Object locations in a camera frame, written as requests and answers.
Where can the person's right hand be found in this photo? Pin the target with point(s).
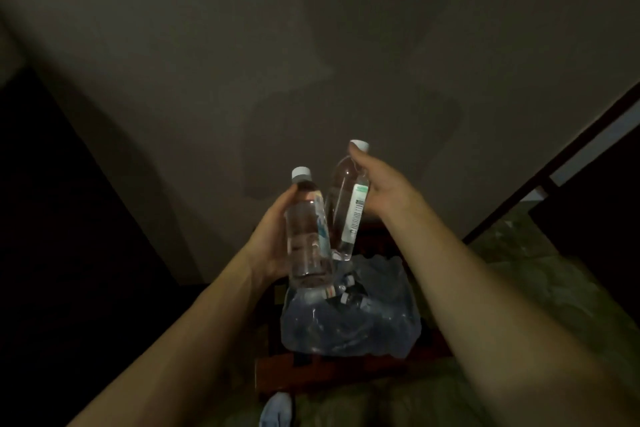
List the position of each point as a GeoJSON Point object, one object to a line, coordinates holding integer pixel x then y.
{"type": "Point", "coordinates": [387, 189]}

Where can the dark cabinet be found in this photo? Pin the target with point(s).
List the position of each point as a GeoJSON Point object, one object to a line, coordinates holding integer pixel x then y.
{"type": "Point", "coordinates": [75, 251]}

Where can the red wooden stool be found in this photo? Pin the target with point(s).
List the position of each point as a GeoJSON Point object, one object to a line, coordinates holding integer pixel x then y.
{"type": "Point", "coordinates": [340, 369]}

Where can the person's left hand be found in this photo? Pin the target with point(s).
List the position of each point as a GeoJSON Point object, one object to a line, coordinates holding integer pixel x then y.
{"type": "Point", "coordinates": [267, 244]}

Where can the person's right forearm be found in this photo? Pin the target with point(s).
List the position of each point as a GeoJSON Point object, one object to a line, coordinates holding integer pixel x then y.
{"type": "Point", "coordinates": [500, 321]}

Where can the person's left thumb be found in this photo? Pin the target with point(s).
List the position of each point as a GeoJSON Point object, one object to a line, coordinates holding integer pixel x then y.
{"type": "Point", "coordinates": [282, 204]}

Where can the dark wooden bed frame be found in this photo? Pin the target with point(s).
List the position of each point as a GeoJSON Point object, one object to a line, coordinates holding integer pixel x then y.
{"type": "Point", "coordinates": [550, 166]}

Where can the person's grey sock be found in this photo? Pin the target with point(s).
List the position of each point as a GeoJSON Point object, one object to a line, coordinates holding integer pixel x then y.
{"type": "Point", "coordinates": [276, 411]}

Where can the green patterned blanket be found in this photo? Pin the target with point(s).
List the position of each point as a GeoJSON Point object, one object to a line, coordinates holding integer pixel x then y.
{"type": "Point", "coordinates": [540, 281]}

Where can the person's left forearm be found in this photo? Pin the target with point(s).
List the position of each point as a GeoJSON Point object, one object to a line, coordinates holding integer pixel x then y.
{"type": "Point", "coordinates": [170, 354]}

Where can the clear water bottle green label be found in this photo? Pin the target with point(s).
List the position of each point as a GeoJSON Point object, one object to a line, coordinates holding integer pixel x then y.
{"type": "Point", "coordinates": [346, 206]}

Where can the person's right thumb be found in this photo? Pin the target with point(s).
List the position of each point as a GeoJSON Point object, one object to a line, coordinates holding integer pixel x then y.
{"type": "Point", "coordinates": [361, 159]}

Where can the clear water bottle blue label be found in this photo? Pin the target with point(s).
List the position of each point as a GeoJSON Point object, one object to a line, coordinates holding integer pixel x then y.
{"type": "Point", "coordinates": [307, 236]}

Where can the plastic-wrapped pack of water bottles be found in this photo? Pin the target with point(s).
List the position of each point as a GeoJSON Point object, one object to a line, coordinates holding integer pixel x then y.
{"type": "Point", "coordinates": [360, 316]}

